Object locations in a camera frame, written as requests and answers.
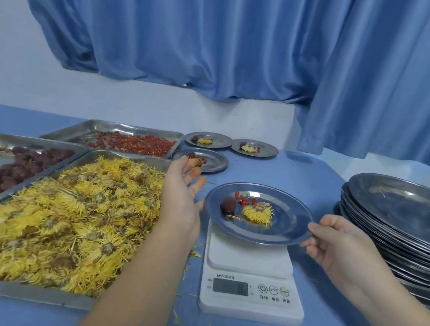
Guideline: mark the wide blue curtain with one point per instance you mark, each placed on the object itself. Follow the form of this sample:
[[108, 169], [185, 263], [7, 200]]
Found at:
[[196, 29]]

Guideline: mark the person's left forearm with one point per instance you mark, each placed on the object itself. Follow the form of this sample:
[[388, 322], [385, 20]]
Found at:
[[136, 292]]

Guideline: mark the white digital kitchen scale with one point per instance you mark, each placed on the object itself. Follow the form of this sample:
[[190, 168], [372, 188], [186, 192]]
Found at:
[[244, 305]]

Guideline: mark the narrow blue curtain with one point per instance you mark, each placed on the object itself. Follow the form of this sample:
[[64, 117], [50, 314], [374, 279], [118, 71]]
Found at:
[[404, 82]]

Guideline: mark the round steel plate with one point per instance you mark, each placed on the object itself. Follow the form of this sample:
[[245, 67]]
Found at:
[[217, 163], [269, 150], [221, 141], [290, 221]]

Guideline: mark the stack of steel plates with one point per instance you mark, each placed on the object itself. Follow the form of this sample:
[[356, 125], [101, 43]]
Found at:
[[406, 231]]

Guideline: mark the person's right hand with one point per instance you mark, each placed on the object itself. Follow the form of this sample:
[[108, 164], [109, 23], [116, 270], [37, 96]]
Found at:
[[348, 259]]

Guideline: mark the person's left hand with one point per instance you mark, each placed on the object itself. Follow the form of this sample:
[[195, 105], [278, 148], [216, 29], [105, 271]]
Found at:
[[178, 203]]

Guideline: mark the pile of yellow chrysanthemums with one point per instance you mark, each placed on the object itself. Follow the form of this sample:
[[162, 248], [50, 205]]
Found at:
[[54, 227]]

